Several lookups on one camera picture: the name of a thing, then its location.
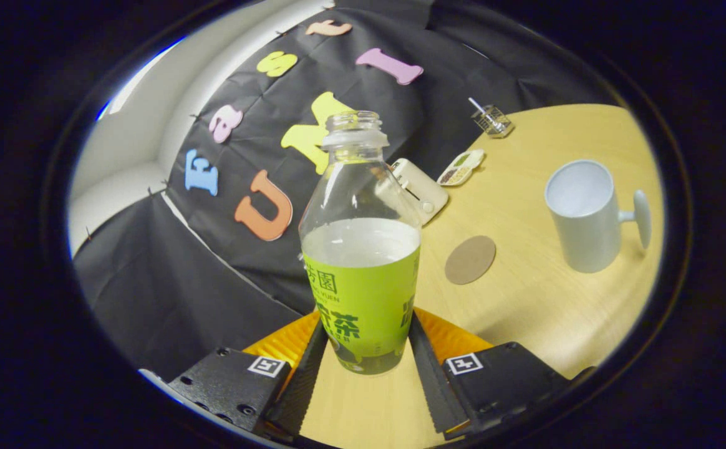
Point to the white plastic straw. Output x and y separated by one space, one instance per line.
476 103

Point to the cream toaster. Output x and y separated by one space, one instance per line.
428 196

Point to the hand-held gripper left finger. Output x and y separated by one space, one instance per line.
297 386

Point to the white cup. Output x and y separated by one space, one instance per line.
587 237

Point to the clear juice bottle green label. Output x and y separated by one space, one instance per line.
363 293

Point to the round brown coaster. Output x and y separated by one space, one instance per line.
469 260

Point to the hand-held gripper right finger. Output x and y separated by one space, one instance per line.
435 386

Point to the wooden table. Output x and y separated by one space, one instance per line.
556 312

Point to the white divided dish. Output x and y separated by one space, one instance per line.
459 168

